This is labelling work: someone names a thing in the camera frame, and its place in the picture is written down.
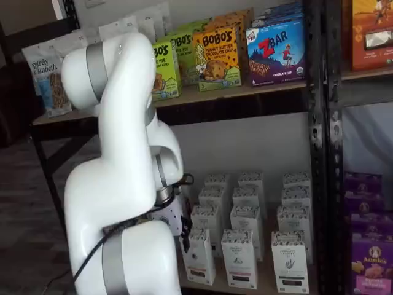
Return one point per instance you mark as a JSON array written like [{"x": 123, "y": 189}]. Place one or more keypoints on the white box pink strip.
[
  {"x": 239, "y": 261},
  {"x": 251, "y": 179},
  {"x": 248, "y": 196},
  {"x": 245, "y": 218}
]

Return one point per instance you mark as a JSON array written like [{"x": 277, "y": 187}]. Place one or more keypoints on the purple Annie's box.
[
  {"x": 371, "y": 267},
  {"x": 365, "y": 202},
  {"x": 371, "y": 224},
  {"x": 362, "y": 182}
]

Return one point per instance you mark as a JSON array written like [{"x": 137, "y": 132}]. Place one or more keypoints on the green Bobo's apple pie box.
[
  {"x": 190, "y": 27},
  {"x": 167, "y": 77},
  {"x": 185, "y": 61}
]

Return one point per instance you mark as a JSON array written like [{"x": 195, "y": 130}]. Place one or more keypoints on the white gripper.
[{"x": 172, "y": 218}]

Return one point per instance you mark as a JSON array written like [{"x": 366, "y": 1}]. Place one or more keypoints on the purple ZBar box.
[
  {"x": 276, "y": 15},
  {"x": 276, "y": 61}
]

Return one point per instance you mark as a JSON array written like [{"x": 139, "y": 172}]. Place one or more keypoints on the white granola bag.
[
  {"x": 76, "y": 40},
  {"x": 122, "y": 27},
  {"x": 162, "y": 18},
  {"x": 147, "y": 27}
]

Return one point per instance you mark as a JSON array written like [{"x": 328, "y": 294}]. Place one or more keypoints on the blue label granola bag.
[{"x": 43, "y": 77}]

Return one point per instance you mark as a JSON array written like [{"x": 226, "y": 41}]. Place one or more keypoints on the white box yellow strip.
[
  {"x": 218, "y": 181},
  {"x": 213, "y": 196},
  {"x": 205, "y": 218},
  {"x": 199, "y": 261}
]

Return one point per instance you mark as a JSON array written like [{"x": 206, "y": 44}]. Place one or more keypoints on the orange snack box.
[{"x": 362, "y": 46}]

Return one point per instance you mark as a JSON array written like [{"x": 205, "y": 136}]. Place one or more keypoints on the black metal shelf rack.
[
  {"x": 314, "y": 138},
  {"x": 334, "y": 153}
]

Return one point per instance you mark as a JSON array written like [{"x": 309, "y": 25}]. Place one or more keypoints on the yellow Bobo's peanut butter box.
[
  {"x": 233, "y": 21},
  {"x": 215, "y": 61}
]

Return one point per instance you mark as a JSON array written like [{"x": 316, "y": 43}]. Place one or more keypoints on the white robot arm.
[{"x": 122, "y": 123}]

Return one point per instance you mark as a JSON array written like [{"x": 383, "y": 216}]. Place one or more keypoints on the white box black strip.
[
  {"x": 296, "y": 196},
  {"x": 296, "y": 180},
  {"x": 290, "y": 261},
  {"x": 294, "y": 218}
]

